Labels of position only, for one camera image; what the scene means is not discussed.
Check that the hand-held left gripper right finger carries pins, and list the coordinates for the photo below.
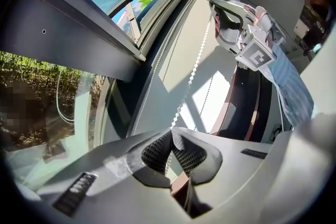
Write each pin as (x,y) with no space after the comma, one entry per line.
(191,157)

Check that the green bushes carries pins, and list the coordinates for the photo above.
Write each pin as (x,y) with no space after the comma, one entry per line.
(34,73)

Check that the dark framed window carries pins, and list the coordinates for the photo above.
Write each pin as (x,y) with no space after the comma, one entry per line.
(65,29)

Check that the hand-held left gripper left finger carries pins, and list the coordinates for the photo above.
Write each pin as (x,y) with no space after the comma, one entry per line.
(155,154)

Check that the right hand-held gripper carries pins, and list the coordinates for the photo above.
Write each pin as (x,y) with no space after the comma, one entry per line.
(258,42)

